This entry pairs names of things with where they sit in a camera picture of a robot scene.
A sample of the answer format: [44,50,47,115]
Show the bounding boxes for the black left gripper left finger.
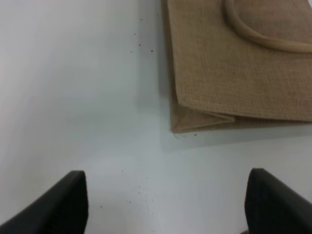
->
[0,171,89,234]

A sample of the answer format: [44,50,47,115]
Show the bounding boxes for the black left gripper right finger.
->
[245,168,312,234]

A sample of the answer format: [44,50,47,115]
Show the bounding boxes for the brown linen tote bag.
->
[161,0,312,133]

